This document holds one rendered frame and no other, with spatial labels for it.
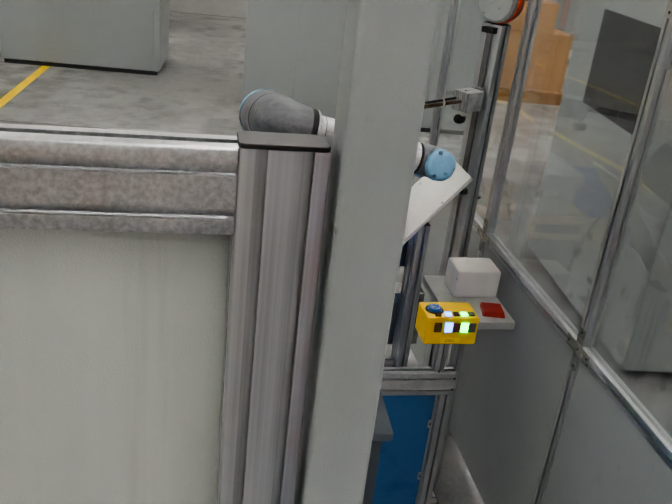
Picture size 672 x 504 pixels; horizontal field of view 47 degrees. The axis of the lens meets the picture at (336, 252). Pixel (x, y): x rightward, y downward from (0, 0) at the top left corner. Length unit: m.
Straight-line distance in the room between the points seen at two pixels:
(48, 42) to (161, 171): 9.37
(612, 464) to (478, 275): 0.87
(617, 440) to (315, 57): 6.21
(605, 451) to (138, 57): 8.10
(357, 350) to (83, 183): 0.22
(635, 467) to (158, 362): 1.82
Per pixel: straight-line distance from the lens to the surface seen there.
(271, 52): 8.00
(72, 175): 0.51
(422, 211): 2.66
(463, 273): 2.87
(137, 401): 0.62
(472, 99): 2.86
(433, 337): 2.32
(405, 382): 2.42
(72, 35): 9.79
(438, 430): 2.58
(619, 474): 2.36
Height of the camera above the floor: 2.15
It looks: 24 degrees down
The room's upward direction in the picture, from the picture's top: 7 degrees clockwise
